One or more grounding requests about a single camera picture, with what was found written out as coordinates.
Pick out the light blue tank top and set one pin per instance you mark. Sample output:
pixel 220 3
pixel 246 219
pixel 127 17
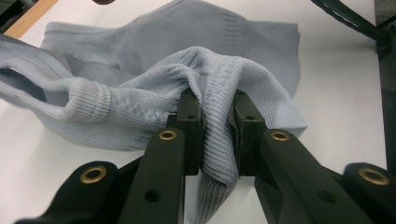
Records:
pixel 140 77

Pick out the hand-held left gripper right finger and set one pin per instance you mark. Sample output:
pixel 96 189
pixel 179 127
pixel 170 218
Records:
pixel 280 174

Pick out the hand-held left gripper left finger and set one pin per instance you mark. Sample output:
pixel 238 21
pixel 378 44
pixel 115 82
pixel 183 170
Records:
pixel 165 174

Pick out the dark round table grommet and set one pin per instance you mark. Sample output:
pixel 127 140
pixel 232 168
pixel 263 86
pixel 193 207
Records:
pixel 104 1

